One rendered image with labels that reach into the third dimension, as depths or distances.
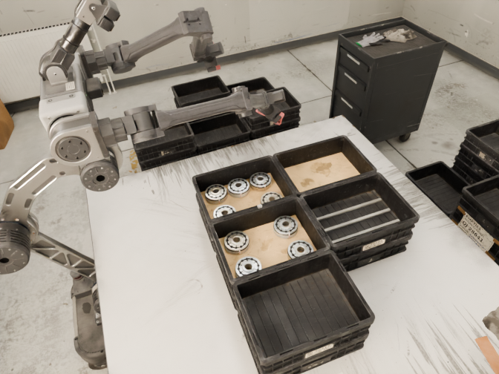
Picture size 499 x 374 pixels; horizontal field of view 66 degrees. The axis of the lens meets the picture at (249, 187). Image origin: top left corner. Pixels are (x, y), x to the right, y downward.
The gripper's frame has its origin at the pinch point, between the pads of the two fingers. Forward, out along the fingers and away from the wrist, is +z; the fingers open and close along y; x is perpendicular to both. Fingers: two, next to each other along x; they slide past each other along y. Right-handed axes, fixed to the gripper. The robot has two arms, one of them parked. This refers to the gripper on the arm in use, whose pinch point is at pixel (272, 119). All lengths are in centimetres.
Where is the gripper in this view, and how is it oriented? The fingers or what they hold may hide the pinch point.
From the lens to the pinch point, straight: 201.0
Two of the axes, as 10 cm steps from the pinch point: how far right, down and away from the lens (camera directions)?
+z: 2.9, 3.5, 8.9
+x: -6.4, 7.6, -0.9
